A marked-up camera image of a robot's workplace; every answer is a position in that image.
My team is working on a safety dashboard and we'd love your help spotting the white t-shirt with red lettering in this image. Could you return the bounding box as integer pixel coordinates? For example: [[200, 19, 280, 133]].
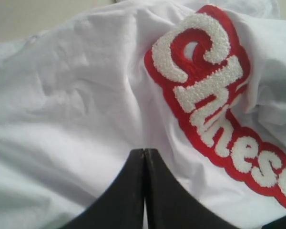
[[0, 0, 286, 229]]

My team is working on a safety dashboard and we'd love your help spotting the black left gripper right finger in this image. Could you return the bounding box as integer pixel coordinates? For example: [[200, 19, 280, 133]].
[[144, 149, 235, 229]]

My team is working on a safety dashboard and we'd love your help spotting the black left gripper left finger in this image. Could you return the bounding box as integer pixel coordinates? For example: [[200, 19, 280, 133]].
[[64, 149, 145, 229]]

